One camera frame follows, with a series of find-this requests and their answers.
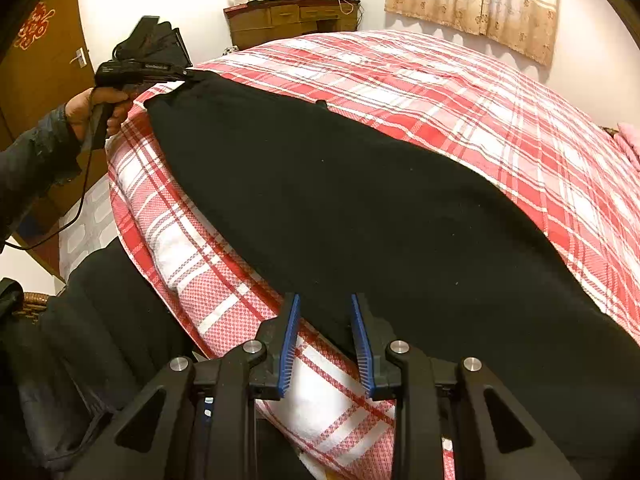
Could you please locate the red knot door decoration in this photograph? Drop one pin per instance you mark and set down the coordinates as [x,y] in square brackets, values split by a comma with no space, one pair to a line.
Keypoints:
[34,25]

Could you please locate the wooden door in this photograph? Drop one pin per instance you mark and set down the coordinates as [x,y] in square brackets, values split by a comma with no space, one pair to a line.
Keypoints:
[50,75]

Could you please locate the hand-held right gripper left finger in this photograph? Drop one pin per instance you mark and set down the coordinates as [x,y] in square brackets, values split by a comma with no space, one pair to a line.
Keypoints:
[292,340]

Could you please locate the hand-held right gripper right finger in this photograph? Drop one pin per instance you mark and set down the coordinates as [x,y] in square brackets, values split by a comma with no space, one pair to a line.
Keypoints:
[361,345]

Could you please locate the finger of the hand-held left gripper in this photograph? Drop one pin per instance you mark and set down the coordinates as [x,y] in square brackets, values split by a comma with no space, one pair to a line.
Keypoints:
[182,74]

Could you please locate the pink folded blanket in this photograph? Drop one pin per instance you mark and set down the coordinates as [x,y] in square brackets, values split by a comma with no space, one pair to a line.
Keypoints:
[631,142]

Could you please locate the black pants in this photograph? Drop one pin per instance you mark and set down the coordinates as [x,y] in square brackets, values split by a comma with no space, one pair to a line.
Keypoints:
[325,210]

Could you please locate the person's left forearm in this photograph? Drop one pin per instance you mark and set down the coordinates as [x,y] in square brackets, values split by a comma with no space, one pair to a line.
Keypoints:
[35,160]

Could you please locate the wicker basket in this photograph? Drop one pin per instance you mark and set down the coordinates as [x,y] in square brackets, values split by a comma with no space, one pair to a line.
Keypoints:
[35,304]

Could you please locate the person's dark clothing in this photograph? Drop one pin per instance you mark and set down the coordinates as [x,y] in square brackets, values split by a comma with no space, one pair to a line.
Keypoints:
[90,350]

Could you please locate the person's left hand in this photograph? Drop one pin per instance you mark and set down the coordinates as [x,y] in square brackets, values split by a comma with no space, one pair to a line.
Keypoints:
[80,110]

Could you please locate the red plaid bed sheet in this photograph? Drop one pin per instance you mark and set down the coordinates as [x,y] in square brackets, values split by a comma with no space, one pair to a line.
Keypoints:
[450,90]

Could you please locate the wooden desk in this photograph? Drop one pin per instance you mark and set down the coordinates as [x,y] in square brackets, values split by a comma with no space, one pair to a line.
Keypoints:
[280,22]

